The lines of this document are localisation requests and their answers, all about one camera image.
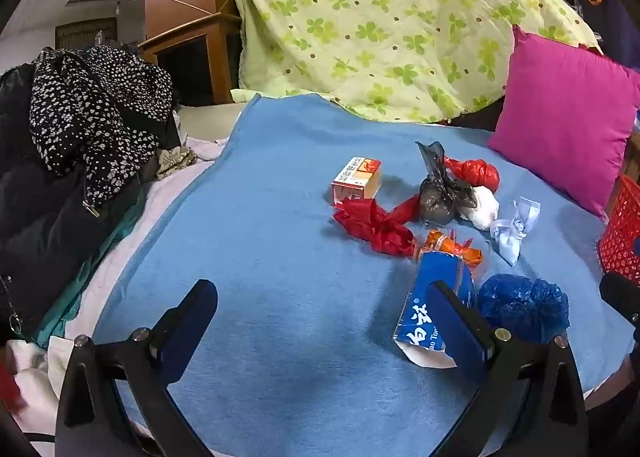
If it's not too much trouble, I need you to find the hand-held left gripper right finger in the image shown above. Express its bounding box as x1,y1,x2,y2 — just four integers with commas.
427,281,591,457

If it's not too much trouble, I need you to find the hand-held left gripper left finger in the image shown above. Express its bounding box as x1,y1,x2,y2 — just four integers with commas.
55,279,221,457

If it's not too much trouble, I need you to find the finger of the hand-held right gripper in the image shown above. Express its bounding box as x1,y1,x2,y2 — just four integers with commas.
599,271,640,329

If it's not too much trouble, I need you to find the red plastic mesh basket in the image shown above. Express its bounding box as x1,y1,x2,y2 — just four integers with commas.
597,174,640,288

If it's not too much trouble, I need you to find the orange knotted snack wrapper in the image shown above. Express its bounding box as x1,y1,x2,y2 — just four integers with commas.
417,230,483,270

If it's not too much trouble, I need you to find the white knotted plastic wrapper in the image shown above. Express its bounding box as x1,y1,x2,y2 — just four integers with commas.
490,196,542,267

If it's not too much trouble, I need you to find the black knotted plastic bag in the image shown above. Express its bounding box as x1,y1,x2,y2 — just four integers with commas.
416,141,476,224

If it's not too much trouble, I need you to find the red balled plastic bag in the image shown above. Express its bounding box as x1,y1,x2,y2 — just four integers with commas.
444,157,501,193

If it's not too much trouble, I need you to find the blue toothpaste box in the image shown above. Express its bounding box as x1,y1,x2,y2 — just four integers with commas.
392,249,476,369

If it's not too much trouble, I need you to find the blue balled plastic bag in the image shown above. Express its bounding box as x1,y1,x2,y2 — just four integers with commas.
477,273,571,345

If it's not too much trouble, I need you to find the blue blanket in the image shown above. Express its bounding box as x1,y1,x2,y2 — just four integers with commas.
92,93,640,457

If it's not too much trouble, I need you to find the pale pink bed sheet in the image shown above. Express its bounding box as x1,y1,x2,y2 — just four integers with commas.
10,134,236,438

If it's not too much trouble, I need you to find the white balled plastic bag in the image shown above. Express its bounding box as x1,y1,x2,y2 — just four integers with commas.
457,184,501,231

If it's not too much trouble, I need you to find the red knotted flat plastic bag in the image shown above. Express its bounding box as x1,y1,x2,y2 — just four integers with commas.
332,194,423,258

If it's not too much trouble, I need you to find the floral crumpled cloth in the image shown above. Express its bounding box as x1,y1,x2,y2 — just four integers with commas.
156,146,198,182

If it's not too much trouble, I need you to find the black jacket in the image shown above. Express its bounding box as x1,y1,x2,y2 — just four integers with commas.
0,62,181,343

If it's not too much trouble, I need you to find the small orange white box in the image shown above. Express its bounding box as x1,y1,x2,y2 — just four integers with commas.
331,156,385,210

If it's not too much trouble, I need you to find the magenta pillow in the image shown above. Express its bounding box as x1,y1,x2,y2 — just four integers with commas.
487,24,640,220

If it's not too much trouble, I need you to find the cream pillow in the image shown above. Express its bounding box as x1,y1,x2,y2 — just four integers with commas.
177,102,248,144

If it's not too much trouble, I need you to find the black white-spotted garment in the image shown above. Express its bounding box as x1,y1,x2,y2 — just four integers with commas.
30,44,173,208

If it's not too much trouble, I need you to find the dark hanging garment orange collar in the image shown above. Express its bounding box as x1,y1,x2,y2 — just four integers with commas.
570,0,640,68

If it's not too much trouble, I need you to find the green clover print quilt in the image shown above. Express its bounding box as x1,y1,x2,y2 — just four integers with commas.
232,0,603,125

